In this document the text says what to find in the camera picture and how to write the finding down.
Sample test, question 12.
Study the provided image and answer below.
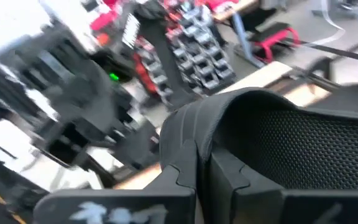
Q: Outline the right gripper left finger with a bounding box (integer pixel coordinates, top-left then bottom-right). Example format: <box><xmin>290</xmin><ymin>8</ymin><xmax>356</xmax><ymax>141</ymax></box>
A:
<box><xmin>32</xmin><ymin>164</ymin><xmax>197</xmax><ymax>224</ymax></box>

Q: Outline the red and black stool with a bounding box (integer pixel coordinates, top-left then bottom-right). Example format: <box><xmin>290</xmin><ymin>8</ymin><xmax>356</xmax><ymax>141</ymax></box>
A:
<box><xmin>250</xmin><ymin>21</ymin><xmax>301</xmax><ymax>65</ymax></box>

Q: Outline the black rubber slide sandal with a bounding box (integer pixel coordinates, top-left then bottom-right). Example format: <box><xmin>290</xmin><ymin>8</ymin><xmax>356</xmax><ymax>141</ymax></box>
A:
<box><xmin>158</xmin><ymin>83</ymin><xmax>358</xmax><ymax>191</ymax></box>

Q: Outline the black metal table frame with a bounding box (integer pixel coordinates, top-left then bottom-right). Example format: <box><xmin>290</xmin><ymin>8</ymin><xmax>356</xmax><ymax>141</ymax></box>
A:
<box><xmin>306</xmin><ymin>57</ymin><xmax>351</xmax><ymax>86</ymax></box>

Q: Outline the blue grey desk leg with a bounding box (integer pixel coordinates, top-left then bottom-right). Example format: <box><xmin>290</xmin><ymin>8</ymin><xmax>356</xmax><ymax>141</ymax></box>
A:
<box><xmin>231</xmin><ymin>12</ymin><xmax>265</xmax><ymax>68</ymax></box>

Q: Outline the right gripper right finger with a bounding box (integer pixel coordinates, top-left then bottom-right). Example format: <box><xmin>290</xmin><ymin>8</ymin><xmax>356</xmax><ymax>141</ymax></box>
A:
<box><xmin>202</xmin><ymin>148</ymin><xmax>358</xmax><ymax>224</ymax></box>

